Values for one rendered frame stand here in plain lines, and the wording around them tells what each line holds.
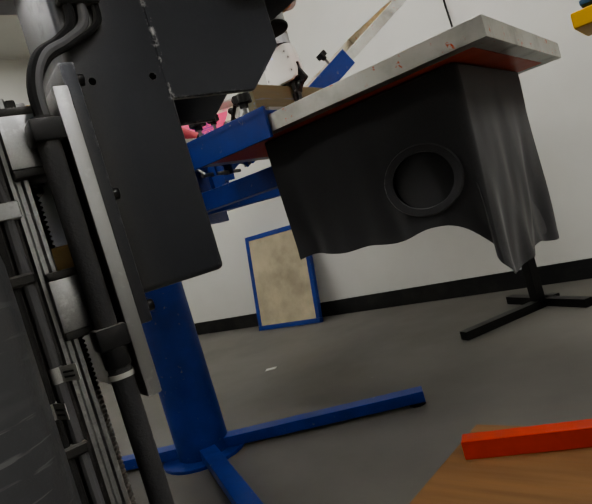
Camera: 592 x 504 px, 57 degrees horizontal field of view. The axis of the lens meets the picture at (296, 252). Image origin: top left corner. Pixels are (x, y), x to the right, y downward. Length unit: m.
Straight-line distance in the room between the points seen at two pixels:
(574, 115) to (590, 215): 0.54
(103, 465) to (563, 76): 3.10
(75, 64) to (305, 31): 3.57
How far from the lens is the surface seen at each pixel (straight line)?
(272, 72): 1.57
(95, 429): 0.44
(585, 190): 3.32
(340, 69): 2.16
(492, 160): 1.17
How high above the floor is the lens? 0.75
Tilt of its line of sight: 3 degrees down
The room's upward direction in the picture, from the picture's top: 16 degrees counter-clockwise
